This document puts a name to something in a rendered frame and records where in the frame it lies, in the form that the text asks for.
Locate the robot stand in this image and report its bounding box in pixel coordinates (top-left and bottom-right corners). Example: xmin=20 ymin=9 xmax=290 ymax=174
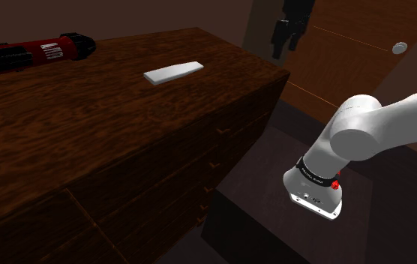
xmin=200 ymin=125 xmax=417 ymax=264

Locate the dark wooden chest of drawers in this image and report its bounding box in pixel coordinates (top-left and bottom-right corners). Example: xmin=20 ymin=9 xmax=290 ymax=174
xmin=0 ymin=27 xmax=291 ymax=264

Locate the brown door with round knob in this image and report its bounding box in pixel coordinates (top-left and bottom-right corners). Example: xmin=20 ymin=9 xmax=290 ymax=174
xmin=279 ymin=0 xmax=417 ymax=164

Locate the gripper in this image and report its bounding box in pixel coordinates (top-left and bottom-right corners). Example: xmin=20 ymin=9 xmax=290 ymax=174
xmin=270 ymin=0 xmax=317 ymax=60

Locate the red and black cylinder tool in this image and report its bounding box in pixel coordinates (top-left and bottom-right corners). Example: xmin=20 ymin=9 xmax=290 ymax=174
xmin=0 ymin=31 xmax=98 ymax=80

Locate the white flat remote control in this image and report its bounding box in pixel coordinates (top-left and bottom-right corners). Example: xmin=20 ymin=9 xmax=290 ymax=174
xmin=142 ymin=61 xmax=206 ymax=86

